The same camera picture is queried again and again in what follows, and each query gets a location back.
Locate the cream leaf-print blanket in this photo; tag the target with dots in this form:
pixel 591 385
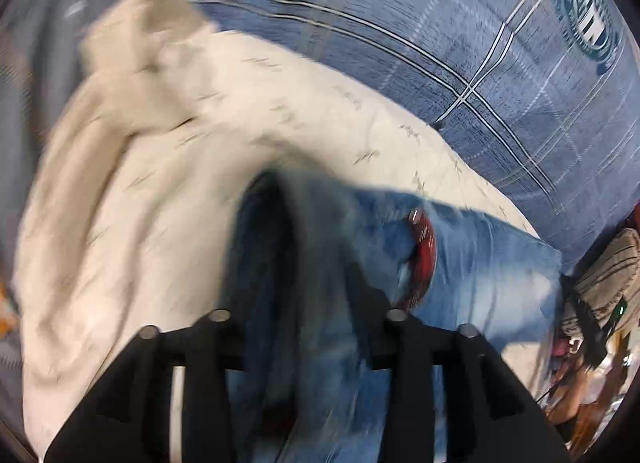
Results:
pixel 132 203

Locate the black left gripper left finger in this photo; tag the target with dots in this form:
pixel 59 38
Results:
pixel 267 270

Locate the beige patterned pillow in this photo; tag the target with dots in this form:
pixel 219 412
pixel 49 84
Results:
pixel 613 276

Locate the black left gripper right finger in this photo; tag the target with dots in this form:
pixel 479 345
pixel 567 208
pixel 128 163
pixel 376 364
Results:
pixel 378 336

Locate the blue denim jeans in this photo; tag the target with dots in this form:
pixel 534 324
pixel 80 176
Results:
pixel 463 286

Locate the blue plaid bed sheet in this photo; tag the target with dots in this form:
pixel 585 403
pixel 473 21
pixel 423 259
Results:
pixel 540 97

